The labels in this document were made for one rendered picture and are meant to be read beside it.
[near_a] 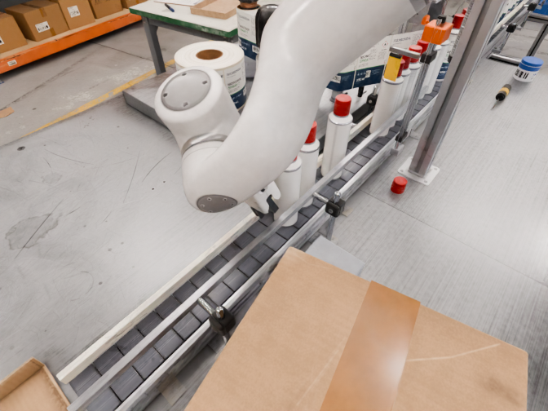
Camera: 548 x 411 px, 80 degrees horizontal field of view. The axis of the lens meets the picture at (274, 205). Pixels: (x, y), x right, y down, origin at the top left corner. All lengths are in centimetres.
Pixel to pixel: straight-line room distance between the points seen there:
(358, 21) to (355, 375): 30
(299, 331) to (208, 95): 26
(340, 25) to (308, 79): 5
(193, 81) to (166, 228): 46
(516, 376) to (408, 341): 9
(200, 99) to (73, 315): 51
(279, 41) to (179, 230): 54
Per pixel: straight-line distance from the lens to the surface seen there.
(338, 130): 72
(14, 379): 71
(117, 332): 60
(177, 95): 40
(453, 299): 75
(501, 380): 36
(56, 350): 73
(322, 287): 35
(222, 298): 61
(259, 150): 32
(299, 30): 33
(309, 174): 67
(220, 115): 39
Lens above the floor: 142
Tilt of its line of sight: 47 degrees down
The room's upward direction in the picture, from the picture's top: straight up
